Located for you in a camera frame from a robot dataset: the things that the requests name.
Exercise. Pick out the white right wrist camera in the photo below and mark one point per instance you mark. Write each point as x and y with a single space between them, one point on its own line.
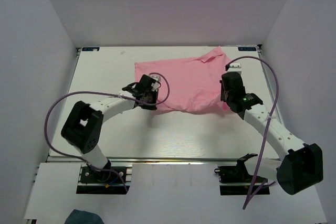
234 67

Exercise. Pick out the dark teal cloth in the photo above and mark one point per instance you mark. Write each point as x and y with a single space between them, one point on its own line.
83 217

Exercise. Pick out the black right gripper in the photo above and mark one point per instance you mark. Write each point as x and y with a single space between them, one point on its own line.
223 98

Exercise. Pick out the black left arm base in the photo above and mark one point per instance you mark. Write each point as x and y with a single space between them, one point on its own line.
93 182

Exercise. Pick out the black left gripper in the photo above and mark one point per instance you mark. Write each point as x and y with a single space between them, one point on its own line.
155 95

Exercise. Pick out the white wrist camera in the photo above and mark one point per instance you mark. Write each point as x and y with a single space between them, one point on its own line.
234 67
156 84

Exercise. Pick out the pink t-shirt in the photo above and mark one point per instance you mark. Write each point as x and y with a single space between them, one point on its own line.
193 83

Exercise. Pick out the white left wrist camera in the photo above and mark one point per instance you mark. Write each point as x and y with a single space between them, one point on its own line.
156 84

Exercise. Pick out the left blue logo sticker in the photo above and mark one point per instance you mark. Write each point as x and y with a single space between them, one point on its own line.
90 49

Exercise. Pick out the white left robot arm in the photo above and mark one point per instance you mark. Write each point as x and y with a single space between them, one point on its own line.
83 126

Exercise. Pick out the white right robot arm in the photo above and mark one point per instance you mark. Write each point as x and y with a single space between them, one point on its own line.
298 166

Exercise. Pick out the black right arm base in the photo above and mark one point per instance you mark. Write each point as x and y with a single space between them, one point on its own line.
234 180

